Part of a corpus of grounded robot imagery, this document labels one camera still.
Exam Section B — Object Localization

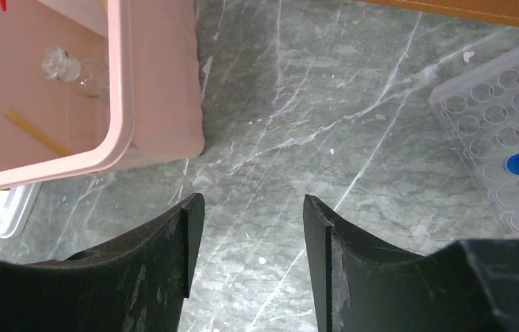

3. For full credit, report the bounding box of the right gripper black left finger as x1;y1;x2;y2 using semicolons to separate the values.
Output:
0;193;205;331

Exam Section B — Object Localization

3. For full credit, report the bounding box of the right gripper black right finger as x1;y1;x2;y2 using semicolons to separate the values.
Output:
303;195;519;331

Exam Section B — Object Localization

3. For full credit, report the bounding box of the white bin lid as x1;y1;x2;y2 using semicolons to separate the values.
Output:
0;182;42;239

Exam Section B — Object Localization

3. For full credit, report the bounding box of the amber rubber tubing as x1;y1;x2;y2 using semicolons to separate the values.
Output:
4;109;73;156

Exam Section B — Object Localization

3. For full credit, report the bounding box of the pink plastic bin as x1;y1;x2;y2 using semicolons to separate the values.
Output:
0;1;205;190

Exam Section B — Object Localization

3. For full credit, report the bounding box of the clear test tube rack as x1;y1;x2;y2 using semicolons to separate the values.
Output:
428;47;519;237

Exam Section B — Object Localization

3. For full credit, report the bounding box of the red cap wash bottle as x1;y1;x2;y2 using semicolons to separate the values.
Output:
0;1;108;40

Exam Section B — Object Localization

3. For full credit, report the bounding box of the wooden shelf rack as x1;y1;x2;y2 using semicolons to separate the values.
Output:
365;0;519;27

